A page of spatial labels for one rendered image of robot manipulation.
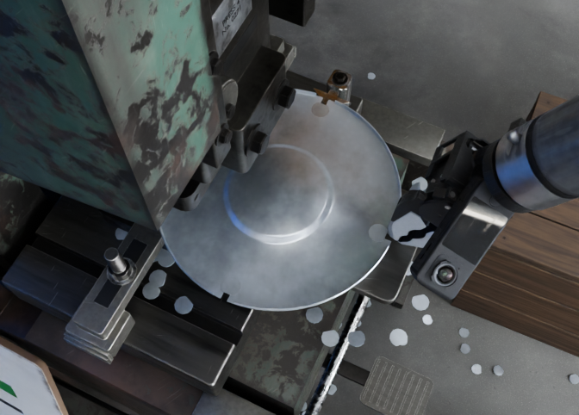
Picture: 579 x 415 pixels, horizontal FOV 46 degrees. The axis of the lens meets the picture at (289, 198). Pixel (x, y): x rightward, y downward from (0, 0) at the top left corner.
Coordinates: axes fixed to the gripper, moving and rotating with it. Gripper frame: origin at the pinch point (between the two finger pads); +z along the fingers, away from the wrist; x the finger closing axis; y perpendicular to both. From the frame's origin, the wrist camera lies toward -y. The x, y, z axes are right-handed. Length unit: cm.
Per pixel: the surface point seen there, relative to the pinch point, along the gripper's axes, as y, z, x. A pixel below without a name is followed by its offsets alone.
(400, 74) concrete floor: 84, 79, -18
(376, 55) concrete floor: 88, 83, -11
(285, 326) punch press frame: -10.3, 17.5, 2.1
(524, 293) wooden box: 27, 42, -48
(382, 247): -1.2, 1.5, 0.7
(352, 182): 5.3, 3.9, 6.3
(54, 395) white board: -29, 44, 21
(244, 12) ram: 3.0, -15.0, 27.8
